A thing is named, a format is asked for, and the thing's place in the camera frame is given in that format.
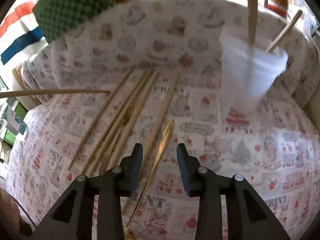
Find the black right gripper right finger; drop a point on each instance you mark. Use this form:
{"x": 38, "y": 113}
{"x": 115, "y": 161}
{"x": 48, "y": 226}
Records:
{"x": 248, "y": 216}

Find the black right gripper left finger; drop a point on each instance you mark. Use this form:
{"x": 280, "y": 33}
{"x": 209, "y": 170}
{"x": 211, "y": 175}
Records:
{"x": 71, "y": 216}

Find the gold metal spoon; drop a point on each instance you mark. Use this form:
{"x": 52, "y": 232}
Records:
{"x": 162, "y": 145}

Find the bamboo chopstick dropped into cup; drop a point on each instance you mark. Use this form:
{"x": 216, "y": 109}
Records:
{"x": 252, "y": 20}

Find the bamboo chopstick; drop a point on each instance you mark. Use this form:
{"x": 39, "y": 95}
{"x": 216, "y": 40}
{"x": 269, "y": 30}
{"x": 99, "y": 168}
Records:
{"x": 156, "y": 114}
{"x": 98, "y": 116}
{"x": 112, "y": 128}
{"x": 109, "y": 151}
{"x": 103, "y": 148}
{"x": 47, "y": 91}
{"x": 284, "y": 32}

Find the person's left hand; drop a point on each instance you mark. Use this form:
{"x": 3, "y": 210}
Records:
{"x": 10, "y": 217}

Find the translucent white plastic cup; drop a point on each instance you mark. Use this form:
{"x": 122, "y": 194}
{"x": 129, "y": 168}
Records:
{"x": 248, "y": 71}

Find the bamboo chopstick in cup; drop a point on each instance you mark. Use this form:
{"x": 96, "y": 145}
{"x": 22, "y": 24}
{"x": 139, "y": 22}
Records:
{"x": 284, "y": 32}

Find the striped curtain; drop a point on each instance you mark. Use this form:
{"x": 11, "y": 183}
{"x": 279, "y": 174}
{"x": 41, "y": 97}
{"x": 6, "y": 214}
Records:
{"x": 21, "y": 36}

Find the green checkered box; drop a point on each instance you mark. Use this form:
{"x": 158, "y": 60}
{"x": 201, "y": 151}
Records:
{"x": 57, "y": 17}

